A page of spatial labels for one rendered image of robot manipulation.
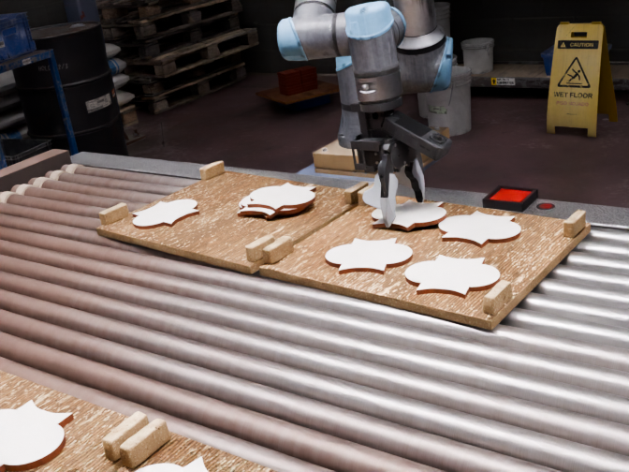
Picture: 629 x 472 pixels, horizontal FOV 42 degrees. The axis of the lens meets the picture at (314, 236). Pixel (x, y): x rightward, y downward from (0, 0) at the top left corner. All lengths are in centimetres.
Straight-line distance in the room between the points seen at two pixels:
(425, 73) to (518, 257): 68
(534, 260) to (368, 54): 41
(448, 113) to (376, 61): 373
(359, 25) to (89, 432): 73
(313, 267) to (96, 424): 45
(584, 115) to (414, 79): 313
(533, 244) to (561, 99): 368
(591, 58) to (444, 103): 86
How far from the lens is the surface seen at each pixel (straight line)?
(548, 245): 131
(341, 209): 151
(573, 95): 494
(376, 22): 133
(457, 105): 506
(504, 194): 154
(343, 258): 129
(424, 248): 132
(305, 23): 147
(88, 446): 99
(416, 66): 184
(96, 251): 157
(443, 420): 96
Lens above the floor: 148
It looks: 23 degrees down
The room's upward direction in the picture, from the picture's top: 8 degrees counter-clockwise
